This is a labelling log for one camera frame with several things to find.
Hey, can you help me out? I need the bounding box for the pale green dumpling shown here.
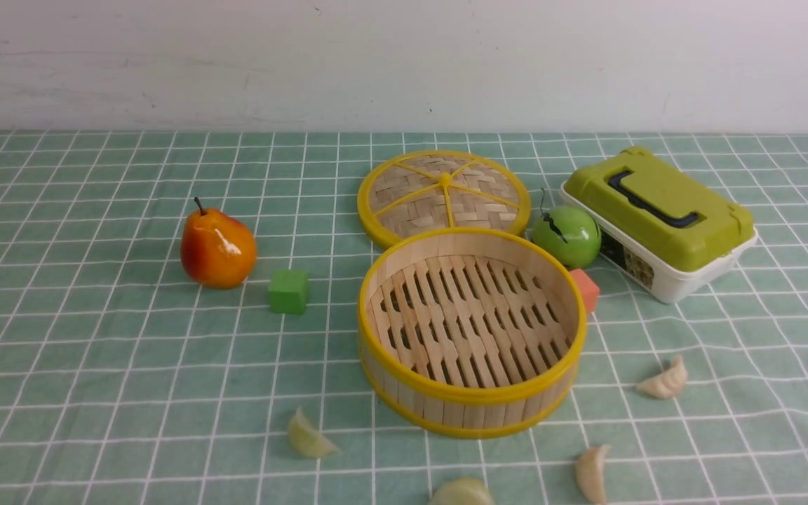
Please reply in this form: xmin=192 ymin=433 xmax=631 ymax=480
xmin=288 ymin=406 xmax=340 ymax=459

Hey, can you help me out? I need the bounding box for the cream dumpling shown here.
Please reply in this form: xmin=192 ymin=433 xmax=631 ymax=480
xmin=635 ymin=355 xmax=689 ymax=400
xmin=574 ymin=444 xmax=612 ymax=504

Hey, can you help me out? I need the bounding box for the woven bamboo steamer lid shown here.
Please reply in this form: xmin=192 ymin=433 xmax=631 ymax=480
xmin=356 ymin=150 xmax=532 ymax=249

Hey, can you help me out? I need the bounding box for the bamboo steamer tray yellow rim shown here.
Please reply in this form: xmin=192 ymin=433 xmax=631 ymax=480
xmin=357 ymin=228 xmax=587 ymax=439

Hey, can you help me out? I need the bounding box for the green foam cube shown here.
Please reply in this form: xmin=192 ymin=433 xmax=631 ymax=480
xmin=267 ymin=269 xmax=310 ymax=314

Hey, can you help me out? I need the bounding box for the green toy apple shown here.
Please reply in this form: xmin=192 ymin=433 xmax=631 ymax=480
xmin=530 ymin=189 xmax=602 ymax=269

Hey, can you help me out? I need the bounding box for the orange red toy pear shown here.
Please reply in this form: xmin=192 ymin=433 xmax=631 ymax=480
xmin=180 ymin=197 xmax=257 ymax=290

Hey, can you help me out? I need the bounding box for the orange foam cube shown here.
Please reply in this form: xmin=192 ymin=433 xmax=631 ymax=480
xmin=570 ymin=269 xmax=600 ymax=314

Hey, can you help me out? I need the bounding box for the green lidded white box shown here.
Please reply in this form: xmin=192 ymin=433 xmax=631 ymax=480
xmin=559 ymin=146 xmax=759 ymax=304

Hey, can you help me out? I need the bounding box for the green checkered tablecloth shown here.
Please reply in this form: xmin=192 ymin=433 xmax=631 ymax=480
xmin=0 ymin=130 xmax=808 ymax=504

